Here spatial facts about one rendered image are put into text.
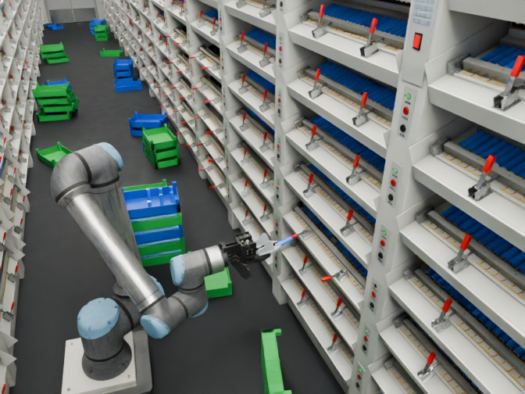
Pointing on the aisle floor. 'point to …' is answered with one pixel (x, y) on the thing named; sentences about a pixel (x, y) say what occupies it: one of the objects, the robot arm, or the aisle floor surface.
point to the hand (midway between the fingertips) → (276, 246)
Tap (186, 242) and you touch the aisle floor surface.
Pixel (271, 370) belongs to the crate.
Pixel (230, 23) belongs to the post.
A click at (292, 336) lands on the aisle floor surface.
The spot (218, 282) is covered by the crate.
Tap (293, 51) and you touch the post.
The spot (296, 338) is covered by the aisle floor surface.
